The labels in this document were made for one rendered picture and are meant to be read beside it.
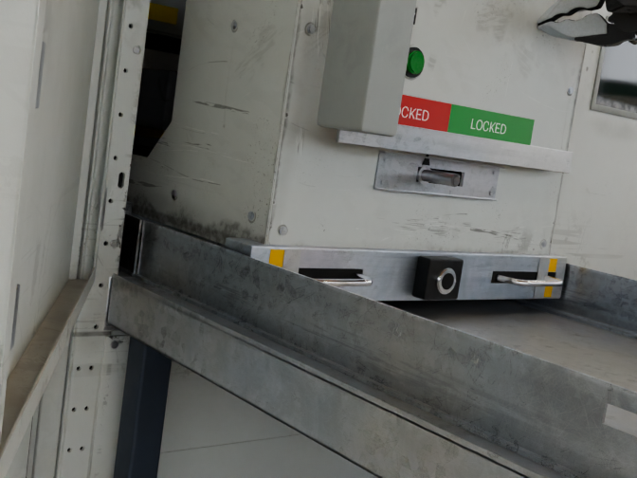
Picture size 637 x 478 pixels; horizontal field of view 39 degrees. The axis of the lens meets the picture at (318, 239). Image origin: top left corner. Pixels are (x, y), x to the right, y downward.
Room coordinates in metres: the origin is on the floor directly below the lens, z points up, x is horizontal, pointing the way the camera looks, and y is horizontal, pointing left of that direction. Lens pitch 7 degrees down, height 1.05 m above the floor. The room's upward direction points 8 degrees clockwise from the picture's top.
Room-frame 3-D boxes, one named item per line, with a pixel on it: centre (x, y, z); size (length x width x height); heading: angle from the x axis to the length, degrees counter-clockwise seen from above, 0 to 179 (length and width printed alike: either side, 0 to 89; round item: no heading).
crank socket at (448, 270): (1.07, -0.15, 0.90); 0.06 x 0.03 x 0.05; 130
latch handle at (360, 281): (0.95, -0.02, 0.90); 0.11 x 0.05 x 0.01; 130
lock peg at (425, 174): (1.05, -0.13, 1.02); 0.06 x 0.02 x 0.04; 40
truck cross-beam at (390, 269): (1.10, -0.13, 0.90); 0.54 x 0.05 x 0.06; 130
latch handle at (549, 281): (1.18, -0.28, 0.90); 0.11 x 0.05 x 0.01; 130
